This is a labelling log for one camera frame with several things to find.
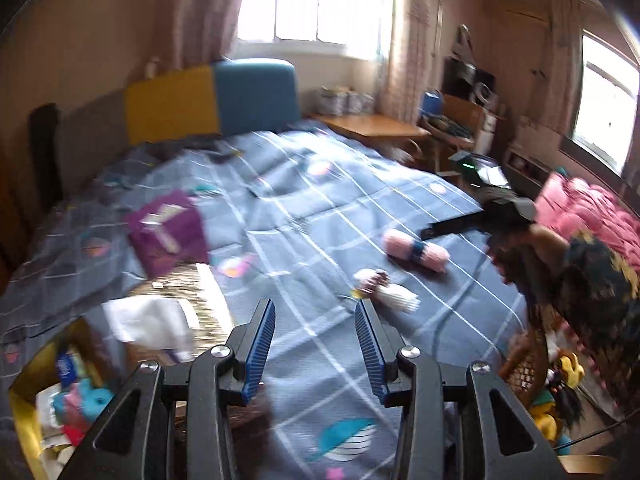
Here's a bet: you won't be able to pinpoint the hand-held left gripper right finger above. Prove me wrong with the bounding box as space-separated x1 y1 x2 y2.
355 299 573 480

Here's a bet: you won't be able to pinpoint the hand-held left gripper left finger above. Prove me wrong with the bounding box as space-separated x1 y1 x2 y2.
60 299 277 480

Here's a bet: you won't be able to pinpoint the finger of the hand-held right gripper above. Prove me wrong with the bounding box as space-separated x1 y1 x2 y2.
420 214 486 241

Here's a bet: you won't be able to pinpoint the pink yarn skein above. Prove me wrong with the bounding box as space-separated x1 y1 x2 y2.
382 228 450 273

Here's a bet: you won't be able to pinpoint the pink and blue fuzzy socks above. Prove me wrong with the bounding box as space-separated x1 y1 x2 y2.
52 377 116 446

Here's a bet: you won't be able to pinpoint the small blue-print tissue packet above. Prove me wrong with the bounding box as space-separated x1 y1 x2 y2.
55 350 81 386

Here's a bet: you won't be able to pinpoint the gold storage box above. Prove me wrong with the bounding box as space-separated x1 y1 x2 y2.
7 317 131 480

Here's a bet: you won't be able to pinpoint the low wooden shelf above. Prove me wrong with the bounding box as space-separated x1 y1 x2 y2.
505 125 566 196

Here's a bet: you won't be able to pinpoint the round wooden chair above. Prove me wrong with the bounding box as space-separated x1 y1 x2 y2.
395 137 426 166

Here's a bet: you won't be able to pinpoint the round gold mosaic tissue holder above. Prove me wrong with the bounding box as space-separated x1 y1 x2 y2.
115 260 273 431

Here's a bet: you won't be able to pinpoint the pink quilt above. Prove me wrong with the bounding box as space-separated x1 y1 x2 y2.
532 170 640 281

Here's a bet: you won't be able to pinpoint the white tissue sheet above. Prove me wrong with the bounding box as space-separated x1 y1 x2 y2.
102 295 196 351

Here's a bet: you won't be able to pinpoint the blue bag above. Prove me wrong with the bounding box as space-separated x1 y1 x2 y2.
421 90 446 116

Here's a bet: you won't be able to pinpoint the wooden desk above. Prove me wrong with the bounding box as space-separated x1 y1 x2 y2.
310 114 431 138

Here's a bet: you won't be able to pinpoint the black stereo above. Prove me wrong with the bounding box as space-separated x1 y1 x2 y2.
442 55 498 108

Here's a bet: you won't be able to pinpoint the grey checked bed blanket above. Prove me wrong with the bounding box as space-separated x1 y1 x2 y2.
0 127 531 480

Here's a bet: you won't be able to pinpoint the purple tissue box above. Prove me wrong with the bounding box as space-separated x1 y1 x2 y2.
122 191 211 281

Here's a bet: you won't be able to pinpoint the side window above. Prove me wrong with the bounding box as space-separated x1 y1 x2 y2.
570 30 640 176

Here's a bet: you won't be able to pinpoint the patterned storage tin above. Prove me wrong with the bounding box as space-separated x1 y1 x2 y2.
347 91 376 115
317 87 351 117

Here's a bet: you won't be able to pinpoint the wicker basket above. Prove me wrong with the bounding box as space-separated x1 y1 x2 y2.
500 330 551 411

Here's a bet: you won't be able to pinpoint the side window curtain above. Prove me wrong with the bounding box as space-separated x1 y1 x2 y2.
542 0 586 131

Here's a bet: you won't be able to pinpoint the yellow plush toy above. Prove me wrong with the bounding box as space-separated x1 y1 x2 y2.
530 355 586 441

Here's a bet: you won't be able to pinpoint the patterned curtain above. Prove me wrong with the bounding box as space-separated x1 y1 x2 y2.
150 0 251 71
380 0 446 123

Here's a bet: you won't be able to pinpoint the black-haired doll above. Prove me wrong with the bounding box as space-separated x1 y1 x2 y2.
547 370 583 426

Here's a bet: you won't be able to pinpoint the bright bedroom window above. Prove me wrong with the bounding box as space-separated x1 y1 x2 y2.
235 0 396 61

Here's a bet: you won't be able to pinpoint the grey yellow blue headboard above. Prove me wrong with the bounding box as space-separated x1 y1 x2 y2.
55 58 301 161

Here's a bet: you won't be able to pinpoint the black cable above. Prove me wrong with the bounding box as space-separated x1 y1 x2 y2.
555 410 640 456

